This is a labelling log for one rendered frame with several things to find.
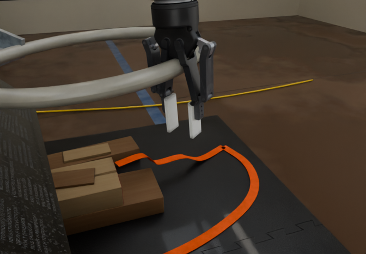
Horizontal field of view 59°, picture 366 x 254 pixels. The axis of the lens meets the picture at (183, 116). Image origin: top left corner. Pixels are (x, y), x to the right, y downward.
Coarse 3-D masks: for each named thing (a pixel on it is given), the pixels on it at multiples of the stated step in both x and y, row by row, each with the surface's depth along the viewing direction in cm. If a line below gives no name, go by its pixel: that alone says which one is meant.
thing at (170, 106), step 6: (168, 96) 58; (174, 96) 60; (168, 102) 58; (174, 102) 60; (168, 108) 59; (174, 108) 60; (168, 114) 59; (174, 114) 61; (168, 120) 60; (174, 120) 61; (168, 126) 60; (174, 126) 62
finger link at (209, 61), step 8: (208, 48) 49; (200, 56) 50; (208, 56) 50; (200, 64) 51; (208, 64) 51; (200, 72) 52; (208, 72) 52; (200, 80) 52; (208, 80) 52; (200, 88) 53; (208, 88) 53; (200, 96) 54
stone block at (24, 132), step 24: (0, 120) 83; (24, 120) 93; (0, 144) 74; (24, 144) 82; (0, 168) 66; (24, 168) 72; (48, 168) 80; (0, 192) 60; (24, 192) 65; (48, 192) 71; (0, 216) 55; (24, 216) 59; (48, 216) 64; (0, 240) 51; (24, 240) 54; (48, 240) 59
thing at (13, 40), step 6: (0, 30) 78; (0, 36) 78; (6, 36) 78; (12, 36) 77; (18, 36) 78; (0, 42) 79; (6, 42) 79; (12, 42) 78; (18, 42) 77; (24, 42) 78; (0, 48) 80; (12, 60) 76
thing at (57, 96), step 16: (80, 32) 86; (96, 32) 86; (112, 32) 86; (128, 32) 86; (144, 32) 84; (16, 48) 76; (32, 48) 79; (48, 48) 83; (160, 64) 51; (176, 64) 52; (96, 80) 46; (112, 80) 47; (128, 80) 47; (144, 80) 48; (160, 80) 50; (0, 96) 46; (16, 96) 45; (32, 96) 45; (48, 96) 45; (64, 96) 45; (80, 96) 45; (96, 96) 46; (112, 96) 47
